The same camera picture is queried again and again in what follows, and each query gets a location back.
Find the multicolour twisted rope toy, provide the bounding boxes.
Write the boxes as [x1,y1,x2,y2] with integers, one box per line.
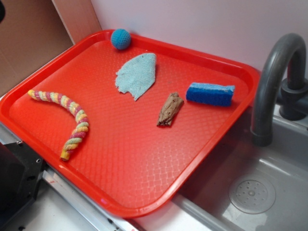
[27,90,90,161]

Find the grey toy sink basin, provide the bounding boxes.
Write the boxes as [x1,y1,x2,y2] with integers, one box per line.
[173,109,308,231]

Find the red plastic tray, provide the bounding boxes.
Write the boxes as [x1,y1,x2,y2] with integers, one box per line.
[0,30,259,218]

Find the brown cardboard panel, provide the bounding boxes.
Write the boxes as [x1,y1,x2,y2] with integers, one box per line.
[0,0,101,95]

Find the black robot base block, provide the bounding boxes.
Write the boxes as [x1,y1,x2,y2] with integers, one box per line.
[0,143,45,230]

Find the light blue cloth piece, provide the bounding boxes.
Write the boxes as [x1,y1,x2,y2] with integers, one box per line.
[115,53,156,101]

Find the blue sponge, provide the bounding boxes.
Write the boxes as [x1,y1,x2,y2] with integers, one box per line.
[186,82,235,106]

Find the grey toy faucet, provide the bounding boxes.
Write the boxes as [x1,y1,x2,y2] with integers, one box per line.
[251,33,308,147]

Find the blue knitted ball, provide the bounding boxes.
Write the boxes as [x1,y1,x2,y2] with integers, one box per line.
[111,29,131,50]

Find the round sink drain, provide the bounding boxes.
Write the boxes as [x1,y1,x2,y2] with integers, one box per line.
[229,175,276,214]

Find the brown wood chip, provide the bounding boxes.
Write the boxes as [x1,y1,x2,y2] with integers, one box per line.
[156,92,184,126]

